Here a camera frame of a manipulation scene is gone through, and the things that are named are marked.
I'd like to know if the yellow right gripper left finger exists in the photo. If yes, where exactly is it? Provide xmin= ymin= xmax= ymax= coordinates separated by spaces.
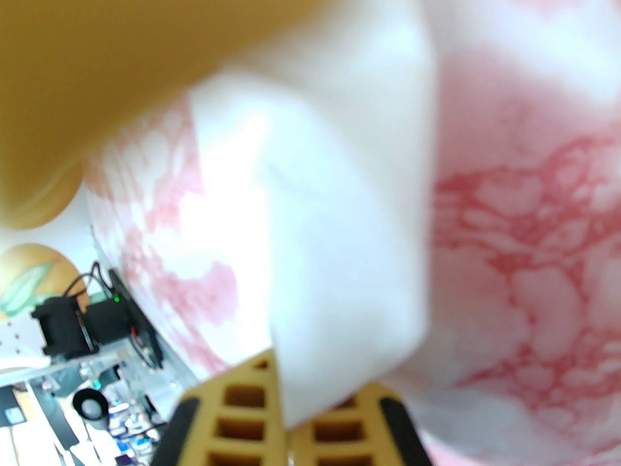
xmin=167 ymin=349 xmax=292 ymax=466

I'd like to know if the white paper napkin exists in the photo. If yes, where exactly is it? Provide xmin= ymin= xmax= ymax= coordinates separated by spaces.
xmin=188 ymin=0 xmax=440 ymax=431

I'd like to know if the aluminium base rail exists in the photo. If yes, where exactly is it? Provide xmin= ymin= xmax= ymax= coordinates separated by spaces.
xmin=0 ymin=352 xmax=199 ymax=406

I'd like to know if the black round device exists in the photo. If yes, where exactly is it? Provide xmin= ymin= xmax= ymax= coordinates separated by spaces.
xmin=73 ymin=389 xmax=110 ymax=423

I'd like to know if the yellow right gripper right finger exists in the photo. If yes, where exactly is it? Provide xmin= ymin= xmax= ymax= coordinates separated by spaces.
xmin=291 ymin=382 xmax=432 ymax=466

